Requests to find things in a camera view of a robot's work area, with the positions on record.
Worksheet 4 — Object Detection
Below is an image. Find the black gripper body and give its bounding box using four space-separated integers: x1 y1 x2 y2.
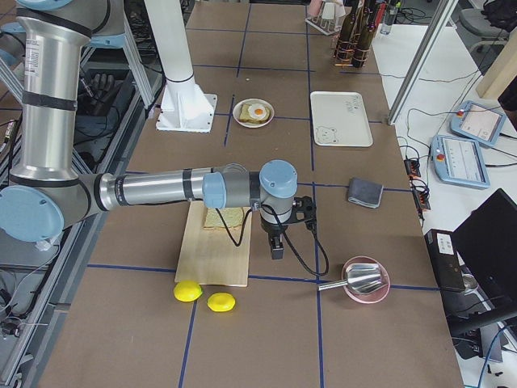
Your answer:
260 209 290 243

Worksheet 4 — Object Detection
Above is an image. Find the bread slice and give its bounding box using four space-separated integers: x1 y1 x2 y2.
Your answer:
238 103 271 124
203 208 245 230

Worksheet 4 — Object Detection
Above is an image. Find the fried egg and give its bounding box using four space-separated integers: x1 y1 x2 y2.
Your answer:
247 103 269 120

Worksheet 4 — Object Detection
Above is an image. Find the white round plate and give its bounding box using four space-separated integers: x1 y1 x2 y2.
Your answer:
233 99 275 129

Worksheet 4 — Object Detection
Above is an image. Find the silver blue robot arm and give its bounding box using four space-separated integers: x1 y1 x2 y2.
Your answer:
1 1 297 259

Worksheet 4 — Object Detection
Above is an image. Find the white bear tray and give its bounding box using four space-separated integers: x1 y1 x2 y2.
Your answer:
310 91 373 147

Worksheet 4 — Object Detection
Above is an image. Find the wooden cutting board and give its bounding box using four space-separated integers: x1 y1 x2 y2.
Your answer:
174 201 253 287

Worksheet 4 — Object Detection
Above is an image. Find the yellow lemon half right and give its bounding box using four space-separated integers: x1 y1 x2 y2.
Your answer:
207 292 236 313

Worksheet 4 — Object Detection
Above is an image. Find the yellow lemon half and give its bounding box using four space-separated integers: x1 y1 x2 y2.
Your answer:
173 280 203 302
207 292 236 313

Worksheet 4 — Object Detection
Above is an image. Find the metal scoop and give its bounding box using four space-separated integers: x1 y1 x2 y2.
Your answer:
317 263 387 295

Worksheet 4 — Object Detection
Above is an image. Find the pink bowl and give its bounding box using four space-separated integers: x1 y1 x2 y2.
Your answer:
341 255 391 304

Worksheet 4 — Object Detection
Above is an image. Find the grey folded cloth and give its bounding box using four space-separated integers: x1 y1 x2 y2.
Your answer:
347 177 384 209

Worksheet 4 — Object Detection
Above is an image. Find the yellow lemon half left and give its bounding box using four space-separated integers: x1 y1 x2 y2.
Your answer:
173 280 203 302

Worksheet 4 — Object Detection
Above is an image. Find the black computer box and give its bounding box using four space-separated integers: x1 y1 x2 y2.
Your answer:
425 229 465 293

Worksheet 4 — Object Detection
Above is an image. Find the dark wine bottle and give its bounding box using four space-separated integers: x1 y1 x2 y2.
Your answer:
334 0 359 61
351 0 376 68

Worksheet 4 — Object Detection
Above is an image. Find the blue teach pendant near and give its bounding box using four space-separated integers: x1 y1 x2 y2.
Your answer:
431 135 490 189

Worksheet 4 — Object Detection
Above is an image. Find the blue teach pendant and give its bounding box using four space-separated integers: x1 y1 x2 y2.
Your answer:
431 135 490 189
450 100 506 147

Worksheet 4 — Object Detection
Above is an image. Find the black laptop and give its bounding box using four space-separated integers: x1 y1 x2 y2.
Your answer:
448 188 516 336

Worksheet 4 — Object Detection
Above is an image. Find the blue teach pendant far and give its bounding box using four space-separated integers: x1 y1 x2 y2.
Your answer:
450 100 506 147

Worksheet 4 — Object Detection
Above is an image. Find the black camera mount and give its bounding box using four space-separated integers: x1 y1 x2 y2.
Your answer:
289 196 317 234

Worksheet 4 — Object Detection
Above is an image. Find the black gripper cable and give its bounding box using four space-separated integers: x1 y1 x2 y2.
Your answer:
216 204 330 277

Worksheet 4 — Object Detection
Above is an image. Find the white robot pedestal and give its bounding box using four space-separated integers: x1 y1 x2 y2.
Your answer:
145 0 217 133

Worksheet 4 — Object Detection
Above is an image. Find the copper wire bottle rack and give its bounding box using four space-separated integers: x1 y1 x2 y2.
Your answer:
334 40 370 68

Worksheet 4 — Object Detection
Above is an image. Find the white wire dish rack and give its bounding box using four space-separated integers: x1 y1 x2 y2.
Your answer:
305 0 346 36

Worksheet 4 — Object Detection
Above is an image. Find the aluminium frame post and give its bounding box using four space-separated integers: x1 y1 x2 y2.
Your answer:
387 0 458 125

